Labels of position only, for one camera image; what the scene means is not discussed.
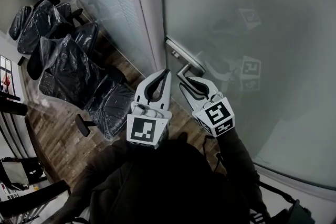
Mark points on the black shoulder bag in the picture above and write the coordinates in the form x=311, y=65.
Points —
x=296, y=213

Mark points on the black frame table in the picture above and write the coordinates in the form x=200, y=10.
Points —
x=13, y=107

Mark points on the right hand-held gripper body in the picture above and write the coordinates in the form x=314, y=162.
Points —
x=218, y=115

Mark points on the person's black shoe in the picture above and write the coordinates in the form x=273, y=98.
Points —
x=183, y=137

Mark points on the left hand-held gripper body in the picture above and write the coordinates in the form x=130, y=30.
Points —
x=143, y=128

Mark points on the person's black jacket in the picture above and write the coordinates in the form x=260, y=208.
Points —
x=168, y=183

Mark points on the frosted glass door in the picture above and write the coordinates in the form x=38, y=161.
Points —
x=262, y=21

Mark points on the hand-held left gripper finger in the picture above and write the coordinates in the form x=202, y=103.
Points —
x=166, y=97
x=140, y=94

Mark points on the person's left forearm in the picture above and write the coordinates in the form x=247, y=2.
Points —
x=105, y=165

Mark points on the person's right forearm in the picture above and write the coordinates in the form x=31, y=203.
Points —
x=236, y=154

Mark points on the black chair wrapped in plastic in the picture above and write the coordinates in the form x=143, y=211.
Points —
x=39, y=26
x=19, y=22
x=84, y=36
x=71, y=70

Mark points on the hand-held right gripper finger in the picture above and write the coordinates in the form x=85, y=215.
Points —
x=191, y=101
x=212, y=90

